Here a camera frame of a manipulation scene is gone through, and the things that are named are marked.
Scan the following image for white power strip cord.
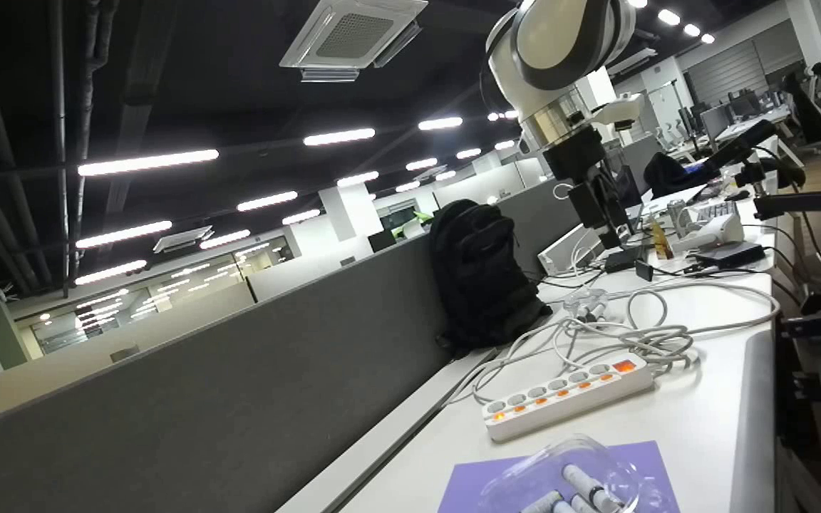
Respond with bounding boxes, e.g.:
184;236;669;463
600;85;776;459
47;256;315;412
562;323;707;376

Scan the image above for grey desk partition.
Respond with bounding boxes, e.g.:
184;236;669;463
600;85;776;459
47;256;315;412
0;231;476;513

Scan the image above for small amber bottle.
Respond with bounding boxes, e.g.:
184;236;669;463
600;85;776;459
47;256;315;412
647;215;673;262

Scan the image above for clear glass bowl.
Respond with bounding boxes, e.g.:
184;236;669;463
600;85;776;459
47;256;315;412
506;434;643;513

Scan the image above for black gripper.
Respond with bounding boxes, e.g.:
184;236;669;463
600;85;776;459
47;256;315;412
565;164;637;255

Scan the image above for grey marker pen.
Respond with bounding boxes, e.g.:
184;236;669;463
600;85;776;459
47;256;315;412
522;488;576;513
562;463;627;513

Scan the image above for long ceiling tube light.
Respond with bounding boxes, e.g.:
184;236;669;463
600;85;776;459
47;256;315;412
415;114;466;135
300;125;379;151
72;218;176;255
234;188;301;218
72;256;150;288
73;145;221;179

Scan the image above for white box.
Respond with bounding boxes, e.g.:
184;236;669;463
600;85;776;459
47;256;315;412
535;222;616;279

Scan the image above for white ceiling air conditioner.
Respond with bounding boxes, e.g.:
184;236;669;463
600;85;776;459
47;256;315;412
277;0;431;89

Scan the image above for flat black pad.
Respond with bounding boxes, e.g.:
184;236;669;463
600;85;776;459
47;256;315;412
692;241;767;272

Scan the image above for white power strip orange switches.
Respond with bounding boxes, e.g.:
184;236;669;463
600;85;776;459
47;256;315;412
481;355;660;444

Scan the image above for white looped cable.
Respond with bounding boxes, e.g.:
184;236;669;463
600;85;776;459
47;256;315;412
625;279;783;347

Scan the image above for black backpack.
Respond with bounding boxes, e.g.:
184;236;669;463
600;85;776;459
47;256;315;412
427;198;553;350

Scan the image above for thin white cable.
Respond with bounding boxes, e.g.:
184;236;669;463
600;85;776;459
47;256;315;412
446;316;590;407

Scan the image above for black office chair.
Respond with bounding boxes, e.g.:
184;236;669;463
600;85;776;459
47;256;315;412
783;60;821;149

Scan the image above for white grey device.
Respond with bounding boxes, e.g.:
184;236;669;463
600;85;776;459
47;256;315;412
665;198;747;249

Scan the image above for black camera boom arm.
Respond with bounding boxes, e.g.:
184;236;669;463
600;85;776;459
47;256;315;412
749;186;821;222

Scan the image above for black tilted stand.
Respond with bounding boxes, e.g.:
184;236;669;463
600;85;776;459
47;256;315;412
702;118;810;191

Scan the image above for purple mat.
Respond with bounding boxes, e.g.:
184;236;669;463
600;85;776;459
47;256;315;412
435;439;683;513

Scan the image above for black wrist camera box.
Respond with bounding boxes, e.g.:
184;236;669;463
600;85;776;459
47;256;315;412
541;125;610;186

